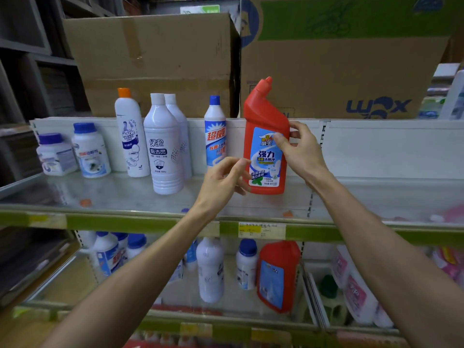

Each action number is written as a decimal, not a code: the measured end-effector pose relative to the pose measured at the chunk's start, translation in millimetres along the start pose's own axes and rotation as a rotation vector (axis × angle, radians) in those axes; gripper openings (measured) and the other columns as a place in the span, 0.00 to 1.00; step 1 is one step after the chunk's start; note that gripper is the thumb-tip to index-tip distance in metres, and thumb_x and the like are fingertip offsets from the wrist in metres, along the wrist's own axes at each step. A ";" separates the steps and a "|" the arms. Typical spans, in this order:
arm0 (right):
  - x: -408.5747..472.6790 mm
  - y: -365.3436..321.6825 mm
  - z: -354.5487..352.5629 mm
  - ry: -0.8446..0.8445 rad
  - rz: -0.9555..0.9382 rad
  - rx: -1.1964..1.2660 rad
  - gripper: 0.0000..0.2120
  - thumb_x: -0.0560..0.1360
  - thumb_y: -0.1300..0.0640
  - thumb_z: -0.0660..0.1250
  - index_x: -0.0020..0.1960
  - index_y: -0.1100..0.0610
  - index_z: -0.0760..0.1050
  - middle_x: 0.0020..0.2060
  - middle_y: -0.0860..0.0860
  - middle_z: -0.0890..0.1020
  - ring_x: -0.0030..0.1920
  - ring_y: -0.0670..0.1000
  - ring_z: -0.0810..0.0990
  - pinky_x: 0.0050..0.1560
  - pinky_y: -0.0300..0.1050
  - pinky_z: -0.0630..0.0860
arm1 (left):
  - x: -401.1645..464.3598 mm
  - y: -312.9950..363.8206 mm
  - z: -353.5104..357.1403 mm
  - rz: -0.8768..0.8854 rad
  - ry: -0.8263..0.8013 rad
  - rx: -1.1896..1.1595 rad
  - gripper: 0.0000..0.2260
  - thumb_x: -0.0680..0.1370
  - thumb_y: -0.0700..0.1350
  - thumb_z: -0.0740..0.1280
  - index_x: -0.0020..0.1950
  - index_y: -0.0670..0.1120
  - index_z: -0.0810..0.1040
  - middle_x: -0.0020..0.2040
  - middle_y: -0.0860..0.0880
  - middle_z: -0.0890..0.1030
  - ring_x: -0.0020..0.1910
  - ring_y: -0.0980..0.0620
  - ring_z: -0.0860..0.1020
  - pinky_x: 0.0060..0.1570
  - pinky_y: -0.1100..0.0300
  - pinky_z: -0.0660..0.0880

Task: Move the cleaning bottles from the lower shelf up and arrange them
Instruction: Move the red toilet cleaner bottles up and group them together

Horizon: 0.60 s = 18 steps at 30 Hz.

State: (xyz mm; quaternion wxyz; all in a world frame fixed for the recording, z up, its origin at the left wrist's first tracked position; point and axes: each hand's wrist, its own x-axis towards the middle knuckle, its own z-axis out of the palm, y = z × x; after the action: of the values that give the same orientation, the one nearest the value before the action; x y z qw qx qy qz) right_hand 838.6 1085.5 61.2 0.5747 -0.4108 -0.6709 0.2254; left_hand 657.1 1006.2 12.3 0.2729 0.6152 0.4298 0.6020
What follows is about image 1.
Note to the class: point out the plain cardboard box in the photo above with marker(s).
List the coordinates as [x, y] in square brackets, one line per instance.
[152, 61]

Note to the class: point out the white bottles with pink labels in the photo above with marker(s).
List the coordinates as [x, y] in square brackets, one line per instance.
[353, 293]

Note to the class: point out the white gondola shelving unit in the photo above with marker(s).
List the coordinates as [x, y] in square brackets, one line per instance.
[362, 152]

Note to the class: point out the person's right forearm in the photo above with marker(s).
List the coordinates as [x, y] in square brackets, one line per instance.
[380, 257]

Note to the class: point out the group of pink refill pouches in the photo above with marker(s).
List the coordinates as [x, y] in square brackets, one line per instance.
[449, 264]

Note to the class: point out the person's right hand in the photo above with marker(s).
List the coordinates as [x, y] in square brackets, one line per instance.
[304, 155]

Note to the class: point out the person's left hand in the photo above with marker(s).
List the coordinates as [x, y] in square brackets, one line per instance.
[217, 188]

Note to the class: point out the green-edged glass shelf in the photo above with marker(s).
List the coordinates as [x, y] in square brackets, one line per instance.
[127, 192]

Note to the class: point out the cardboard box with green stripe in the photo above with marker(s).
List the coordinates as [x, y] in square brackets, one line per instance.
[344, 79]

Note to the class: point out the dark wooden cubby shelving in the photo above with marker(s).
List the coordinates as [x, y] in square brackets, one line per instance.
[21, 43]

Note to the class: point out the yellow price tag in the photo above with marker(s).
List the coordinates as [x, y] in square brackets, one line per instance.
[212, 229]
[261, 230]
[47, 220]

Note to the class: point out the green-edged metal shelf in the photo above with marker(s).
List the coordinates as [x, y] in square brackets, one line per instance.
[232, 309]
[380, 202]

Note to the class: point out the row of blue-capped white bottles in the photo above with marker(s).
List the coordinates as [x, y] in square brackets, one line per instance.
[456, 97]

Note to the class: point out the green and white hanging sign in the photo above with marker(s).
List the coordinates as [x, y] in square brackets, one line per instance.
[199, 9]

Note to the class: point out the person's left forearm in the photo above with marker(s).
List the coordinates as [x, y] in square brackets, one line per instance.
[127, 286]

